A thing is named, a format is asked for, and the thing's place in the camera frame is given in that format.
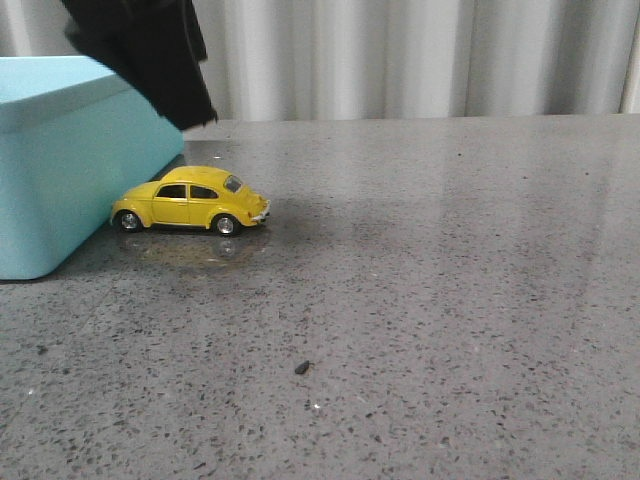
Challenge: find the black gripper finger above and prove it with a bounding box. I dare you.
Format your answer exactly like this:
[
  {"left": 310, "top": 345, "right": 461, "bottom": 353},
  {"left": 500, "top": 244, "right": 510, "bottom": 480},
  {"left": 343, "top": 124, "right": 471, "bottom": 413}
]
[{"left": 63, "top": 0, "right": 218, "bottom": 130}]

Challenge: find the yellow toy beetle car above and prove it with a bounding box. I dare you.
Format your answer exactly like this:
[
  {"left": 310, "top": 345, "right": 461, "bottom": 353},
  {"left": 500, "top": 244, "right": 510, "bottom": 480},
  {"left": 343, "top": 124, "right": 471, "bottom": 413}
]
[{"left": 110, "top": 166, "right": 270, "bottom": 236}]

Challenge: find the light blue storage box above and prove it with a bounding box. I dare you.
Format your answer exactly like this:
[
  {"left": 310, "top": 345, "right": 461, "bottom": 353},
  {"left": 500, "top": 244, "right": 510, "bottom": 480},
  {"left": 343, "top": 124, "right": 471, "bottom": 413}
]
[{"left": 1, "top": 56, "right": 184, "bottom": 280}]

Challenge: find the grey pleated curtain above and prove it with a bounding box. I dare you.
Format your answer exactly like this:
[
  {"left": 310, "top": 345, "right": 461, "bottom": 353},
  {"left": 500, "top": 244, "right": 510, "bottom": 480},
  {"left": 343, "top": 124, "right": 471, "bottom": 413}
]
[{"left": 0, "top": 0, "right": 640, "bottom": 122}]

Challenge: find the small black debris piece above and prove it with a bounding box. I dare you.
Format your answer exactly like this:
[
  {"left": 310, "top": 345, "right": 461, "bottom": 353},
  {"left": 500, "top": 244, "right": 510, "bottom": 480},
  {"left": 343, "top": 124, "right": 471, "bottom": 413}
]
[{"left": 294, "top": 361, "right": 311, "bottom": 375}]

